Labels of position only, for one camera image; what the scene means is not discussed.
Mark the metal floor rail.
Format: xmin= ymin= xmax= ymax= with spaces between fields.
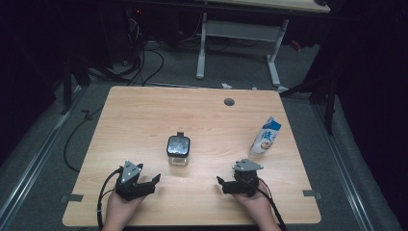
xmin=0 ymin=86 xmax=87 ymax=227
xmin=312 ymin=101 xmax=377 ymax=231

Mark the black metal stand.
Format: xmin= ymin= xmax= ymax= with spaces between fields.
xmin=278 ymin=71 xmax=340 ymax=137
xmin=60 ymin=52 xmax=92 ymax=116

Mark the black floor cable bundle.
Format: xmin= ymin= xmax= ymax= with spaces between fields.
xmin=126 ymin=39 xmax=166 ymax=88

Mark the glass jar with black lid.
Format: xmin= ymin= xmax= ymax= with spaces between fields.
xmin=166 ymin=131 xmax=191 ymax=167

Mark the right hand-held gripper black cable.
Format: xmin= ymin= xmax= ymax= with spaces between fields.
xmin=256 ymin=178 xmax=289 ymax=231

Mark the desk with white metal legs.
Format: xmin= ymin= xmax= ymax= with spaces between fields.
xmin=195 ymin=0 xmax=332 ymax=94

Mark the person's left hand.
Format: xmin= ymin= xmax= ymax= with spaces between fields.
xmin=105 ymin=192 xmax=145 ymax=224

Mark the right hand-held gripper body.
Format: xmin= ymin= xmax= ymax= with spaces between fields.
xmin=221 ymin=158 xmax=265 ymax=197

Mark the left hand-held gripper black cable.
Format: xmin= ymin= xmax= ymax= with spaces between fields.
xmin=96 ymin=166 xmax=125 ymax=231

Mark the long black floor cable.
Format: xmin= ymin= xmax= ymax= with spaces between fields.
xmin=63 ymin=107 xmax=104 ymax=173

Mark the person's right hand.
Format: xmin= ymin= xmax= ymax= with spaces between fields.
xmin=232 ymin=189 xmax=276 ymax=224

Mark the dark computer tower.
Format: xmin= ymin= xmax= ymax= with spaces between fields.
xmin=104 ymin=4 xmax=146 ymax=66

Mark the grey tape strip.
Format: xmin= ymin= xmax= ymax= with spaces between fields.
xmin=60 ymin=193 xmax=85 ymax=204
xmin=301 ymin=189 xmax=323 ymax=198

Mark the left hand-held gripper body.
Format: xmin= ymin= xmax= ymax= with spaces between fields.
xmin=115 ymin=160 xmax=158 ymax=202

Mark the hand-held gripper black cable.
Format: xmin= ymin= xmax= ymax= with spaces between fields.
xmin=256 ymin=178 xmax=289 ymax=231
xmin=96 ymin=166 xmax=125 ymax=231

